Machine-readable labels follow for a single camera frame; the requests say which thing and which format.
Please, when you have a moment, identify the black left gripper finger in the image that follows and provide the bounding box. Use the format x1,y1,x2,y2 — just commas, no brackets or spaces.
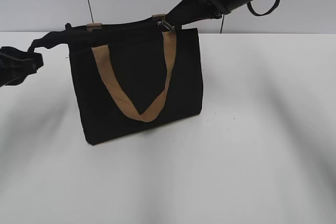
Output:
1,46,44,67
1,64,38,87

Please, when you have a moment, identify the silver zipper pull with ring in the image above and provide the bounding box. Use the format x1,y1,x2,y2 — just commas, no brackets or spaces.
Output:
156,20,175,33

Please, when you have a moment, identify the black canvas tote bag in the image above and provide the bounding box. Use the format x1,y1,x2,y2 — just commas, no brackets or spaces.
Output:
29,24,203,145

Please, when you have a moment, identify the tan rear bag handle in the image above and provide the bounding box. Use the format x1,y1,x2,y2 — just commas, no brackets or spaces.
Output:
86,14,166,31

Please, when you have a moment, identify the tan bag handle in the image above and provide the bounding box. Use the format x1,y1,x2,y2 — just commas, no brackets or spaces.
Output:
91,31,177,123
86,14,166,31

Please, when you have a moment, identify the tan front bag handle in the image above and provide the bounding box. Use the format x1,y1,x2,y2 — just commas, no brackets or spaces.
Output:
91,31,177,123

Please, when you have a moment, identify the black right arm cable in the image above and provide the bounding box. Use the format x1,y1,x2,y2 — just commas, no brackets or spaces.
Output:
246,0,286,16

